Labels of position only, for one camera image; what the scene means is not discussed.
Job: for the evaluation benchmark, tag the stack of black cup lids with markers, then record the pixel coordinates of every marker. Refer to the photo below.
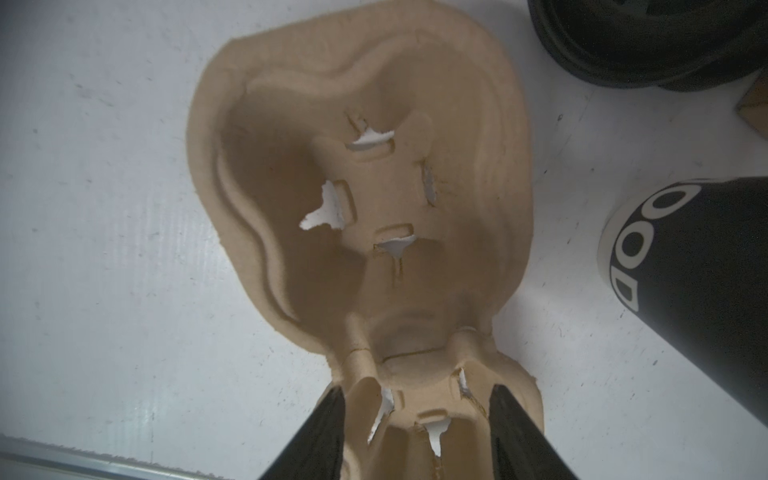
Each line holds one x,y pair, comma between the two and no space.
682,46

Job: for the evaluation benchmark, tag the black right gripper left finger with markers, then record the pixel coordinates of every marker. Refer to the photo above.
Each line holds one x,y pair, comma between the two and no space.
316,450

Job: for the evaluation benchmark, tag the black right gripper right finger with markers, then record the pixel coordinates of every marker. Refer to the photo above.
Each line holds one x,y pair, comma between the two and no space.
519,449

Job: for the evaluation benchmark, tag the brown pulp cup carrier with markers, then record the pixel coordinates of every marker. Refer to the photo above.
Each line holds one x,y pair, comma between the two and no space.
368,174

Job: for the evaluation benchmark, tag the brown cardboard box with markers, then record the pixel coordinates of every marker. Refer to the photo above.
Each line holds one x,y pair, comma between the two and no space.
753,106

